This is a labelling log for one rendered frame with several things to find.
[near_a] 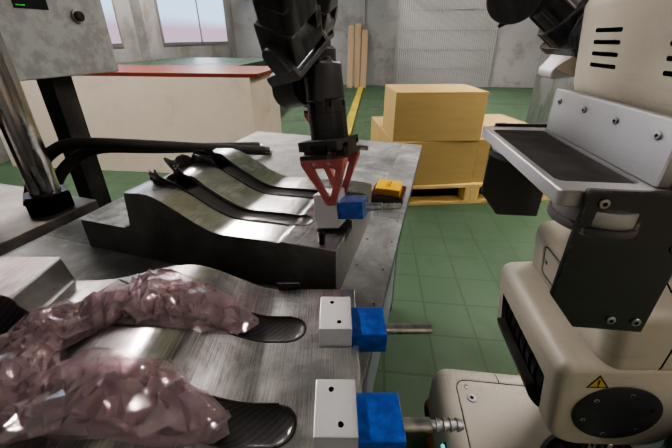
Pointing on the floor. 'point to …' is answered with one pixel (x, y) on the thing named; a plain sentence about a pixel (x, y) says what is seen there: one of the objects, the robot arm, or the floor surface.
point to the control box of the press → (57, 37)
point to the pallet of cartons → (440, 136)
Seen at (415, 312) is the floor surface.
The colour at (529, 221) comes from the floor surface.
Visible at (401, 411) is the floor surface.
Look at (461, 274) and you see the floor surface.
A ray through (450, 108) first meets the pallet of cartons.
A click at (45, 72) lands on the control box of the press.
